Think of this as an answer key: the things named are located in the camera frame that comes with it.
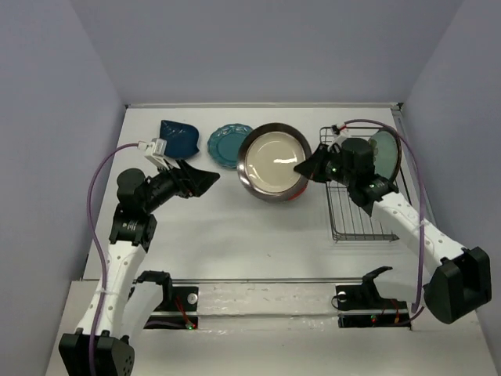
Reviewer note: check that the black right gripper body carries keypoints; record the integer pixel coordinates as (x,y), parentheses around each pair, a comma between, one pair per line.
(333,167)

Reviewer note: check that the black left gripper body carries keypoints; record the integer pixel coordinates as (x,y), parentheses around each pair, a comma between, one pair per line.
(164,187)

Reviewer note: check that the dark teal blossom plate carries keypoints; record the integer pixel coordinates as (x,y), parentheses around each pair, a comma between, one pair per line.
(393,154)

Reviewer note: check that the red teal floral plate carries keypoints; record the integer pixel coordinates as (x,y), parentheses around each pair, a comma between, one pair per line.
(298,194)

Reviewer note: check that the dark blue leaf plate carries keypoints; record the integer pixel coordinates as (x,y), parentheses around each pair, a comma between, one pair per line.
(181,139)

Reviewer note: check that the teal scalloped plate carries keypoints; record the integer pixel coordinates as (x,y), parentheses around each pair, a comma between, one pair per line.
(224,144)

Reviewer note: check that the cream plate brown rim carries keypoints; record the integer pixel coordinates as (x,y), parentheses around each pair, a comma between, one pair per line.
(266,162)

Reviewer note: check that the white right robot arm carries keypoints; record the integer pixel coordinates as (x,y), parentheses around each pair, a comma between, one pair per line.
(452,280)

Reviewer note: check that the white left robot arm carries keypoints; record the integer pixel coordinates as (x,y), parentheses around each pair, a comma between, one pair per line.
(125,298)

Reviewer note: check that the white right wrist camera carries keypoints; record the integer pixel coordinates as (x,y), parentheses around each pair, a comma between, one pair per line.
(340,134)

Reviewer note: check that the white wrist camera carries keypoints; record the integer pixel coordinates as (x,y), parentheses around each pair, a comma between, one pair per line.
(340,134)
(153,151)

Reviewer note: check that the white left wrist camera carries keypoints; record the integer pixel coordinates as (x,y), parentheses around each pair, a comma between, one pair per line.
(153,151)

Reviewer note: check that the black wire dish rack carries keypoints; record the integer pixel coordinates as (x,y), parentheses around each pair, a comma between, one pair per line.
(348,221)

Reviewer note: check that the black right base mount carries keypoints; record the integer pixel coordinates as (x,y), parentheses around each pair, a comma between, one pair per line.
(361,306)

